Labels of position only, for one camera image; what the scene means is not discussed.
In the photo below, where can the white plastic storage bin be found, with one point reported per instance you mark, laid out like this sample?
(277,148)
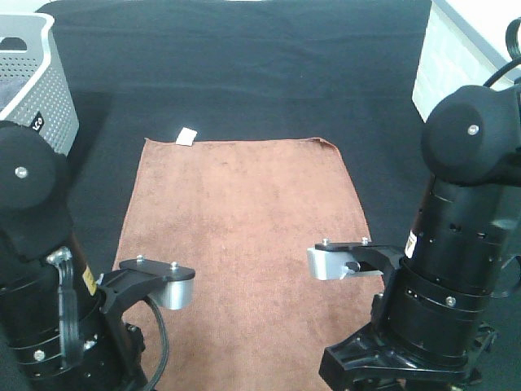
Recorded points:
(464,44)

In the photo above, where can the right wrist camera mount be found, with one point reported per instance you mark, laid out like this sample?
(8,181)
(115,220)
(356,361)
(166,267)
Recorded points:
(336,261)

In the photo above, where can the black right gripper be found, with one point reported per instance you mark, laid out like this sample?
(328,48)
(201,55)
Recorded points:
(364,361)

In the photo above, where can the brown microfiber towel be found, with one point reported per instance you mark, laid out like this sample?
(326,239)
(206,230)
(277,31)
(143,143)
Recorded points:
(242,215)

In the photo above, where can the white towel label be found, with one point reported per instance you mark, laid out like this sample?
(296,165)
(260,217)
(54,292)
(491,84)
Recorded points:
(186,137)

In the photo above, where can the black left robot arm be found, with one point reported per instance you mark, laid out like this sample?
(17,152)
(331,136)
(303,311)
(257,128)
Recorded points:
(58,324)

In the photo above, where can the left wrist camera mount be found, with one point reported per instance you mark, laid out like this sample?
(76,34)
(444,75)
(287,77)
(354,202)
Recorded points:
(169,285)

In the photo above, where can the grey perforated laundry basket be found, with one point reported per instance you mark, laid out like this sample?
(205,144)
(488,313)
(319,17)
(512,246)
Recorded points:
(34,87)

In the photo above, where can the black table cloth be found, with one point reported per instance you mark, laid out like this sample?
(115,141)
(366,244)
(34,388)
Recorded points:
(342,71)

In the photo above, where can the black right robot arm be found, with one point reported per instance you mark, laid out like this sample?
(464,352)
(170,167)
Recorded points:
(426,328)

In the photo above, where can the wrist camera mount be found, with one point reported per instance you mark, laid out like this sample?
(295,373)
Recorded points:
(336,261)
(169,285)

